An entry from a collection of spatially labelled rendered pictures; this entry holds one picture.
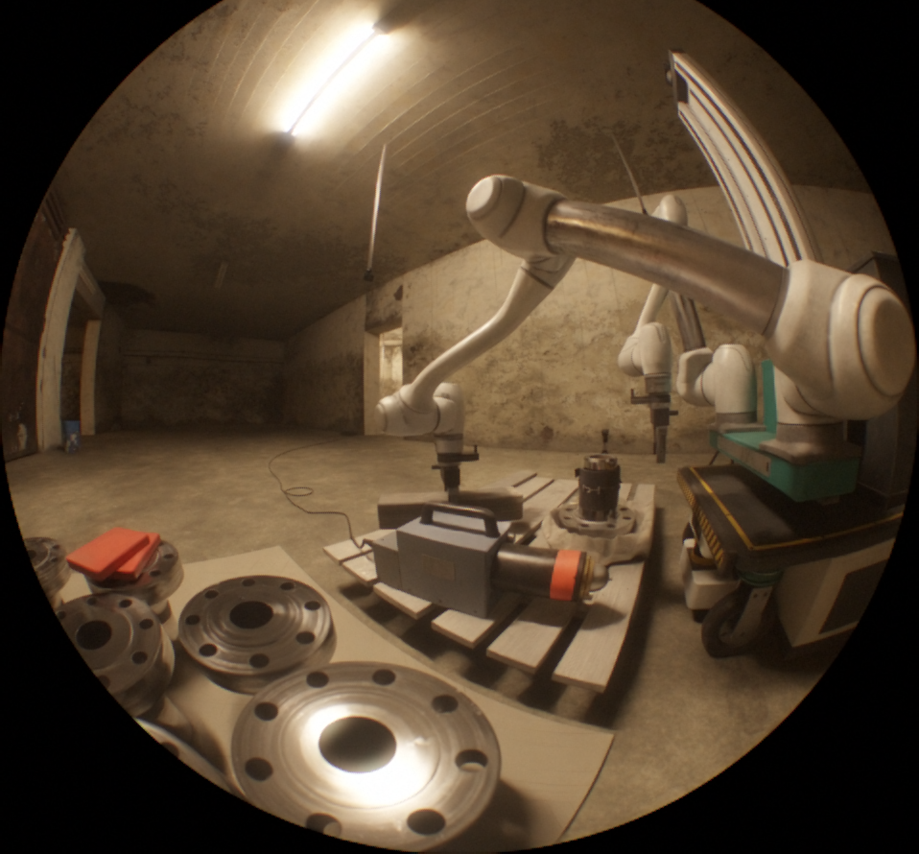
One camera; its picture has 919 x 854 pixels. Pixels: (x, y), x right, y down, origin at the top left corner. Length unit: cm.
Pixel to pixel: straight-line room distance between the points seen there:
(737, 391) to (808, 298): 66
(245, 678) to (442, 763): 24
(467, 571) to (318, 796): 45
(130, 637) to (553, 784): 62
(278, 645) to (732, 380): 118
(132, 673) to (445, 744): 37
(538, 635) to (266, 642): 44
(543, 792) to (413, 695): 30
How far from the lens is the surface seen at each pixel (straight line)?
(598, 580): 57
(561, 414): 341
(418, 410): 73
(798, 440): 61
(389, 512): 90
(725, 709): 74
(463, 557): 56
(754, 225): 115
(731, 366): 102
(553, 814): 57
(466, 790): 32
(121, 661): 53
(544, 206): 52
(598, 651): 58
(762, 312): 42
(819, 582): 71
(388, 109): 284
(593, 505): 94
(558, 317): 354
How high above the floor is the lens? 57
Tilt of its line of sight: 2 degrees up
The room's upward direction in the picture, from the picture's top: 1 degrees counter-clockwise
